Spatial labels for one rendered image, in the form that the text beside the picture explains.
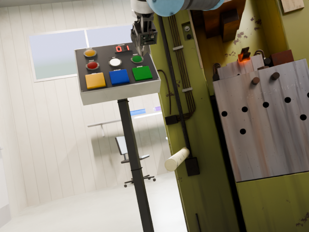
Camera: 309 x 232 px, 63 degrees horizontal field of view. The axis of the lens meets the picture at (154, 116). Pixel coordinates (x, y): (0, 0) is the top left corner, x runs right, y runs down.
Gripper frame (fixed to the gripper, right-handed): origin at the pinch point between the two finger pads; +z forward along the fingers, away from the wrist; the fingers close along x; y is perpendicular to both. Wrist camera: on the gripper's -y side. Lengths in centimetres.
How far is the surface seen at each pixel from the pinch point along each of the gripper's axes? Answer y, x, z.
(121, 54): -13.5, -6.1, 11.1
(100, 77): 0.1, -17.9, 10.3
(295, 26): -6, 78, 2
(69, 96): -266, -73, 310
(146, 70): 0.0, 2.2, 10.3
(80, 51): -19.3, -24.2, 11.1
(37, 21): -401, -106, 232
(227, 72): 6.4, 38.9, 13.1
